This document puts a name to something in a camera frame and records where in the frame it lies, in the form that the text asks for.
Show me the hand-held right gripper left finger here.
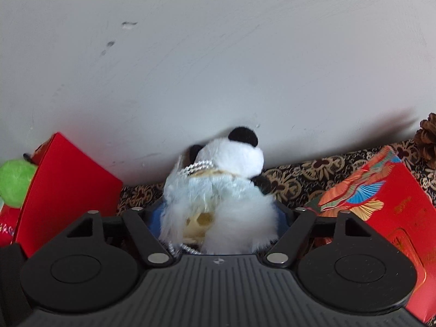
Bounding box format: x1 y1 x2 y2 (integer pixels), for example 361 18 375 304
66 207 175 267

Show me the white panda plush toy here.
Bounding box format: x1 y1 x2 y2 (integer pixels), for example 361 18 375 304
159 126 289 255

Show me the black floral patterned cloth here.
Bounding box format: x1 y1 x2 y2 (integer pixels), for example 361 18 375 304
117 139 436 217

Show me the red gift bag fan print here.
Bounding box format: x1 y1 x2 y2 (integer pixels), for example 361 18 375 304
304 145 436 325

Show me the green plush toy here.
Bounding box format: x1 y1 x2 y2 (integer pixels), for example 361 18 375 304
0 158 38 209

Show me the plain red box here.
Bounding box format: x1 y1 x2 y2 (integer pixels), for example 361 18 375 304
14 132 124 258

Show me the red snack packet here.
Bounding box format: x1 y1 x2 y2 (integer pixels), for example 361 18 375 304
0 200 22 248

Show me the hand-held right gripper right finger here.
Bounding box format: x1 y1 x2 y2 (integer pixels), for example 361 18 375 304
262 206 373 265

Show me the brown pine cone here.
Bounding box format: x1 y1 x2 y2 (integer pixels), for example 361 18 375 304
413 112 436 170

